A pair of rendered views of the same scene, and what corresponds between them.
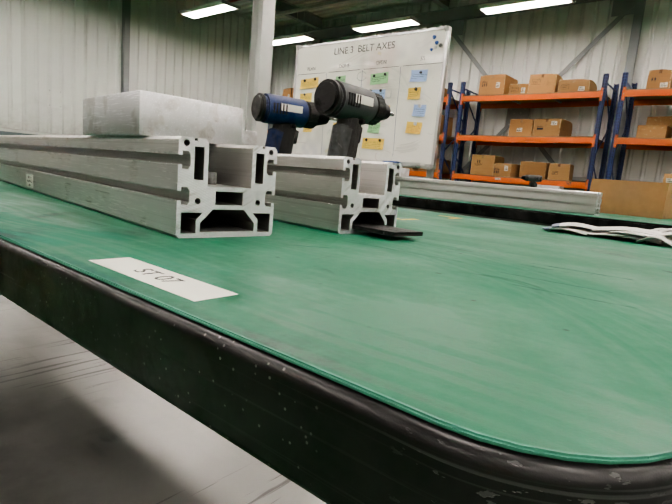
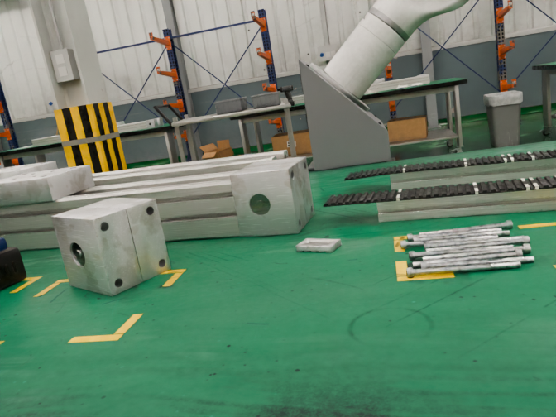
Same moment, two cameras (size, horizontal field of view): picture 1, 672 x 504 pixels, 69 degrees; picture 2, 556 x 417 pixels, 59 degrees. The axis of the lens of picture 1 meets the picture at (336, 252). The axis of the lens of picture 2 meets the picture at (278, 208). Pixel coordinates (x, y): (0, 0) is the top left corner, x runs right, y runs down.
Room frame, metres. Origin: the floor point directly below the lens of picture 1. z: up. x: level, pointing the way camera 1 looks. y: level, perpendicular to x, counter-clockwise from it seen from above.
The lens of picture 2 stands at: (1.85, 0.24, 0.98)
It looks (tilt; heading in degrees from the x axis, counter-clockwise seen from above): 13 degrees down; 154
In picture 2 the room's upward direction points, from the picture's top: 10 degrees counter-clockwise
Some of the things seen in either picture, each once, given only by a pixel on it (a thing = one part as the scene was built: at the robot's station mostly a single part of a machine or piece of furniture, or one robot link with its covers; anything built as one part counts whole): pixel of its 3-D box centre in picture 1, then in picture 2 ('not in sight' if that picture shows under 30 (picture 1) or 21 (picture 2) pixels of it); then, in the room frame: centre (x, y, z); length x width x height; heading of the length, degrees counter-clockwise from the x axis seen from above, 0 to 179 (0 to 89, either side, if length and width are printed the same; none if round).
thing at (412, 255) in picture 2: not in sight; (459, 251); (1.48, 0.62, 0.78); 0.11 x 0.01 x 0.01; 53
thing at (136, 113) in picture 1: (159, 134); (15, 183); (0.55, 0.20, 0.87); 0.16 x 0.11 x 0.07; 44
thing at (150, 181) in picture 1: (85, 168); (109, 194); (0.73, 0.38, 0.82); 0.80 x 0.10 x 0.09; 44
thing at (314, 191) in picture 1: (202, 176); (45, 219); (0.86, 0.24, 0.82); 0.80 x 0.10 x 0.09; 44
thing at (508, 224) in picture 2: not in sight; (465, 229); (1.43, 0.68, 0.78); 0.11 x 0.01 x 0.01; 53
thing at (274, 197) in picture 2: not in sight; (276, 194); (1.17, 0.56, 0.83); 0.12 x 0.09 x 0.10; 134
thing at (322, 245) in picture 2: not in sight; (318, 245); (1.33, 0.53, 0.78); 0.05 x 0.03 x 0.01; 31
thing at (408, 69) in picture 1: (356, 161); not in sight; (4.16, -0.10, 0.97); 1.50 x 0.50 x 1.95; 51
